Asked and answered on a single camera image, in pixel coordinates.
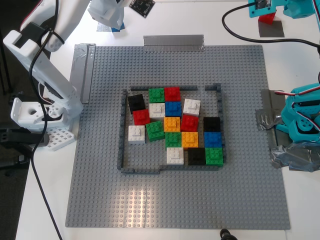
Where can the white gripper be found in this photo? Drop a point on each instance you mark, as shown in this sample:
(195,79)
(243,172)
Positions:
(108,18)

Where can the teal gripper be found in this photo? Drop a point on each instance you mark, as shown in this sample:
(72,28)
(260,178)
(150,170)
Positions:
(287,8)

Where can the red Lego cube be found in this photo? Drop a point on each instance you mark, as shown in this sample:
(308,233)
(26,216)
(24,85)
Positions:
(141,117)
(266,19)
(172,94)
(189,123)

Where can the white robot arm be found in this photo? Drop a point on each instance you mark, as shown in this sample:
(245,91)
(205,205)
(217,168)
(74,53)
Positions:
(42,67)

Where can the black Lego cube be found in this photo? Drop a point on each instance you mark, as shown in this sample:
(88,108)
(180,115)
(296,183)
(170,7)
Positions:
(211,124)
(196,156)
(136,103)

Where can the green Lego cube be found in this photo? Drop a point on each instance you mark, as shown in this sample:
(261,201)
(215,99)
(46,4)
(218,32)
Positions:
(156,95)
(155,131)
(214,156)
(173,139)

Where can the white Lego cube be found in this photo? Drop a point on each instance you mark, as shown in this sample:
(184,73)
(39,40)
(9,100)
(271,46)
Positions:
(191,107)
(175,155)
(157,110)
(136,134)

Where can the orange Lego cube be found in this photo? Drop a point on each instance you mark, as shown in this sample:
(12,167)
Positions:
(190,139)
(172,124)

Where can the black table clamp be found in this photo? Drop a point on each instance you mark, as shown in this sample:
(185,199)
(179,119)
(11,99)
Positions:
(15,140)

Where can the grey Lego baseplate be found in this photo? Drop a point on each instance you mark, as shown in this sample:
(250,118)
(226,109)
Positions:
(175,200)

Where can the black camera circuit board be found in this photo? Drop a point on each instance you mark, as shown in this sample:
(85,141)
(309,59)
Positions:
(142,7)

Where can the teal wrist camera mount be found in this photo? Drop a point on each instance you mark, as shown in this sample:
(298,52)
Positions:
(262,11)

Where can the grey duct tape strip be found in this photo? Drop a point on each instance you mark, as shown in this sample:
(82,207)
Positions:
(88,75)
(173,43)

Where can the grey duct tape patch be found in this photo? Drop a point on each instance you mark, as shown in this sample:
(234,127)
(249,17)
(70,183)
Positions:
(265,120)

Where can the white perforated base plate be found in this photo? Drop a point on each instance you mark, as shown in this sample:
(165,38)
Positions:
(60,140)

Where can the crumpled grey duct tape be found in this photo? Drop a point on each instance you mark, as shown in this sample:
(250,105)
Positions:
(295,157)

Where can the dark grey Lego wall frame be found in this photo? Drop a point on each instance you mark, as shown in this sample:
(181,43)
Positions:
(190,167)

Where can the black camera stand part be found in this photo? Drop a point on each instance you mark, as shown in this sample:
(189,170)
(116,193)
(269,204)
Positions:
(227,235)

